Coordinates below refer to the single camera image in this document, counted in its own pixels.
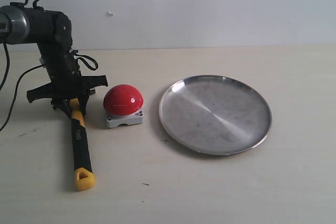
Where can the red dome push button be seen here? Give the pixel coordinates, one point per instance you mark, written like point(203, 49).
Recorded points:
point(123, 106)

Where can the yellow black claw hammer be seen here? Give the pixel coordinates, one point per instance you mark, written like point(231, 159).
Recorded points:
point(84, 177)

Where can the round steel plate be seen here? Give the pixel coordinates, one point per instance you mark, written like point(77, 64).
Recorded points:
point(215, 115)

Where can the white wall peg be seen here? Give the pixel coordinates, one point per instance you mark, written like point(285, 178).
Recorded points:
point(109, 13)

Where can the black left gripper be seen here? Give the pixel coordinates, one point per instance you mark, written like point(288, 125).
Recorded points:
point(66, 81)

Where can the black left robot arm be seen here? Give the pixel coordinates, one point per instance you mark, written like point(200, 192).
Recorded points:
point(51, 32)

